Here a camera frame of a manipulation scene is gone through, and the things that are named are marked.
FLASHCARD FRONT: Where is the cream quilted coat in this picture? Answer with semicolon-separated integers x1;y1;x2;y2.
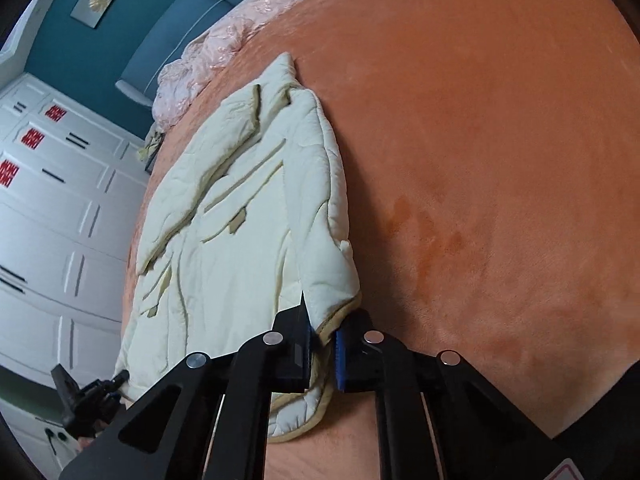
116;54;361;442

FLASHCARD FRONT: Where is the white panelled wardrobe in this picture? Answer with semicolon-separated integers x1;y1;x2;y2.
1;74;149;479

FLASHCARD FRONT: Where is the dark bedside table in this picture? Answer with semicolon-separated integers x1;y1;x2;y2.
138;126;165;174

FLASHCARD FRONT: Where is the orange velvet bed cover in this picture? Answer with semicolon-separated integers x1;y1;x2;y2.
119;0;640;480

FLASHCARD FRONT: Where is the blue upholstered headboard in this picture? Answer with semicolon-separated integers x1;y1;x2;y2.
116;0;243;108

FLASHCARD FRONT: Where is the pink embroidered blanket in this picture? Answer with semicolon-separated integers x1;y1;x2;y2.
152;0;303;132

